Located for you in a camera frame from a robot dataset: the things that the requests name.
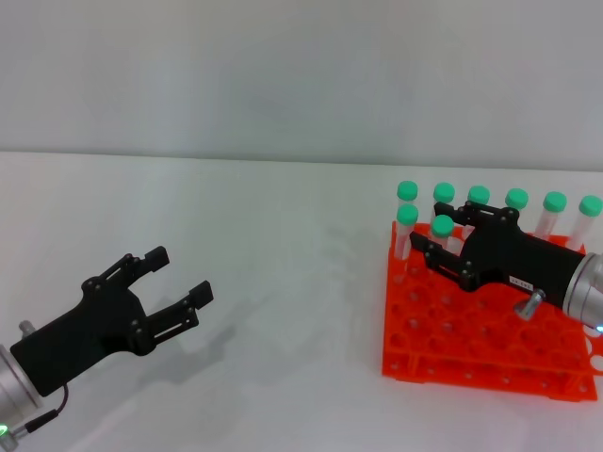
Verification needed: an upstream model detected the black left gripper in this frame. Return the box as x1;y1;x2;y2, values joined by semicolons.
9;245;215;397

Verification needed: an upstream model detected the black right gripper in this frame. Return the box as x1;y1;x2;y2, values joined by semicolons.
409;200;588;312

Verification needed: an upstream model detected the orange plastic test tube rack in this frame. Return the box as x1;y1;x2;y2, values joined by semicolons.
380;220;603;403

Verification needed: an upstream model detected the silver knob on right gripper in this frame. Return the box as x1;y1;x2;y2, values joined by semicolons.
513;288;548;322

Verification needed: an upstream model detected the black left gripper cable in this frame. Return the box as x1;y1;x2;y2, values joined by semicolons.
0;382;73;452

